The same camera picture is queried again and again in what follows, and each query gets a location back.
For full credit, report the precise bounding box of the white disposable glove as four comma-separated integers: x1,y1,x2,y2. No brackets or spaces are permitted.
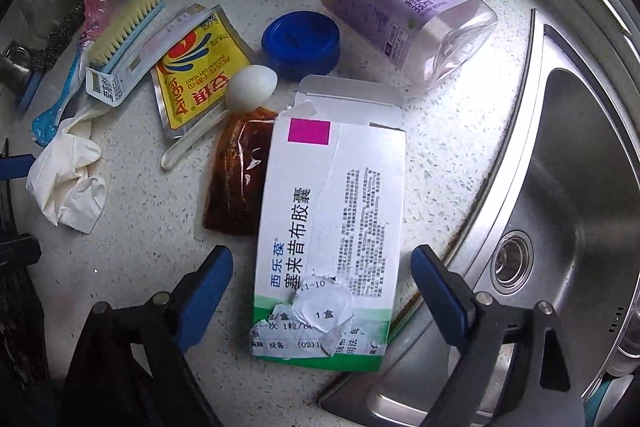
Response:
26,104,108,235

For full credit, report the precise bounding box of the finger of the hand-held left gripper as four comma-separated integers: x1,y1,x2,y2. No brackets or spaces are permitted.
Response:
0,154,38,182

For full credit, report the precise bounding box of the white medicine box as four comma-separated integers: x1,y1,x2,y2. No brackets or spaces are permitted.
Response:
249,74,407,373

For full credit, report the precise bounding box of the blue plastic lid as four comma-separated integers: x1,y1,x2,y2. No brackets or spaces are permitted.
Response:
261,12,341,82

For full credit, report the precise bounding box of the white eggshell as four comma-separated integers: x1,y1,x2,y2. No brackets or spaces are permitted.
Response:
227,64,278,112

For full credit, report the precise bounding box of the steel wool scourer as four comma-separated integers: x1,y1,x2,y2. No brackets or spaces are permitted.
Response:
42,4,86,62

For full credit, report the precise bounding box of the scrub brush with card label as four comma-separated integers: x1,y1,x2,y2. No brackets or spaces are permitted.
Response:
85,0,166,108

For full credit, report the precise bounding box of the dark red sauce packet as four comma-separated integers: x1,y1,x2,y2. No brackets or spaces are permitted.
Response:
202,106,278,238

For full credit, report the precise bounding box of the pink mesh wrapper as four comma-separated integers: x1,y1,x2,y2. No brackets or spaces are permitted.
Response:
82,0,116,48

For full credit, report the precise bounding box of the blue soap dish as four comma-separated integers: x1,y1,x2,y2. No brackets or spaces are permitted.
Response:
15,67,46,112

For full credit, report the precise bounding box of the yellow yeast packet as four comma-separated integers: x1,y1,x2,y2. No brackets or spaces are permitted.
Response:
150,4,256,140

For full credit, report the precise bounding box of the purple label juice bottle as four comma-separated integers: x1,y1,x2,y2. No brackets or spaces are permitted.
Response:
296,0,499,96

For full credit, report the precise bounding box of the stainless steel sink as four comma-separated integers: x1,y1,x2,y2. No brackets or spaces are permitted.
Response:
320,9,640,427

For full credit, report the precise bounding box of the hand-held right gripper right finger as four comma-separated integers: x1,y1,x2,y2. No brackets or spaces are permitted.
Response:
410,245,586,427

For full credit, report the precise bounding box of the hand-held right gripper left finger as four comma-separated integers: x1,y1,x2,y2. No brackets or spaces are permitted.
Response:
65,245,234,427

